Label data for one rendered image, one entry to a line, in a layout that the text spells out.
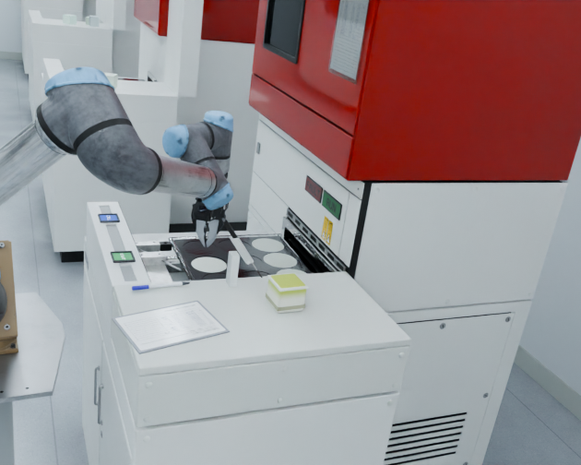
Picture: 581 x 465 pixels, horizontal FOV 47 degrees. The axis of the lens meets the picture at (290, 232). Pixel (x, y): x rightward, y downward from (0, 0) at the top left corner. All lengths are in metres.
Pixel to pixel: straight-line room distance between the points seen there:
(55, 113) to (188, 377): 0.57
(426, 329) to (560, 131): 0.69
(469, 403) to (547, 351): 1.11
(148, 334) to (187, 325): 0.09
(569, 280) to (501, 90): 1.56
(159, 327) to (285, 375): 0.29
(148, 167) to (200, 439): 0.59
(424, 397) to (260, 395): 0.89
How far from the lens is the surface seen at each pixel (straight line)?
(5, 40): 9.66
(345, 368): 1.52
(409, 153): 1.78
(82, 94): 1.28
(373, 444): 1.72
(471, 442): 2.52
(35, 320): 1.79
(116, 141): 1.24
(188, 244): 2.02
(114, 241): 1.88
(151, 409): 1.41
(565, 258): 3.29
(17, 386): 1.57
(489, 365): 2.33
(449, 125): 1.82
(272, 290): 1.57
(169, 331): 1.46
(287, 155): 2.20
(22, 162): 1.37
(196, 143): 1.62
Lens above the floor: 1.74
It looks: 22 degrees down
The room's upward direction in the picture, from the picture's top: 8 degrees clockwise
